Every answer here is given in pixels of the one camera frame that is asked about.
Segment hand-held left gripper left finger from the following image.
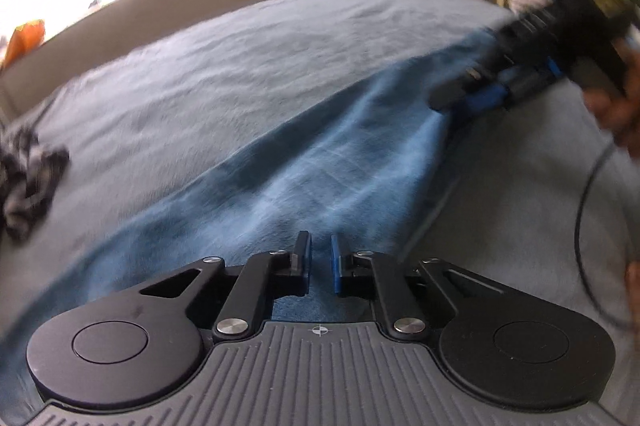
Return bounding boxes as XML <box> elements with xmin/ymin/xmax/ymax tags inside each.
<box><xmin>139</xmin><ymin>231</ymin><xmax>314</xmax><ymax>343</ymax></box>

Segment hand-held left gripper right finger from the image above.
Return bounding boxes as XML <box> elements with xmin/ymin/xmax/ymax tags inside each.
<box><xmin>330</xmin><ymin>233</ymin><xmax>504</xmax><ymax>343</ymax></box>

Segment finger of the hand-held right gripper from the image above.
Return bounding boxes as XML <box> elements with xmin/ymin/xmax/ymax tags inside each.
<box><xmin>451</xmin><ymin>72</ymin><xmax>564</xmax><ymax>125</ymax></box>
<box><xmin>430</xmin><ymin>56</ymin><xmax>552</xmax><ymax>110</ymax></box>

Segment blue jeans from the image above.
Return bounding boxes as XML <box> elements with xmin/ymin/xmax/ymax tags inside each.
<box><xmin>0</xmin><ymin>28</ymin><xmax>511</xmax><ymax>407</ymax></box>

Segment person's right hand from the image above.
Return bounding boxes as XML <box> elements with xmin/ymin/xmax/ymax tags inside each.
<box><xmin>584</xmin><ymin>34</ymin><xmax>640</xmax><ymax>149</ymax></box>

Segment black grey checked garment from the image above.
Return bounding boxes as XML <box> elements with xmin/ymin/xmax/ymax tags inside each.
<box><xmin>0</xmin><ymin>126</ymin><xmax>71</xmax><ymax>241</ymax></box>

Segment orange bag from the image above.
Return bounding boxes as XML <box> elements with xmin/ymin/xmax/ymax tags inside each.
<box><xmin>2</xmin><ymin>20</ymin><xmax>46</xmax><ymax>66</ymax></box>

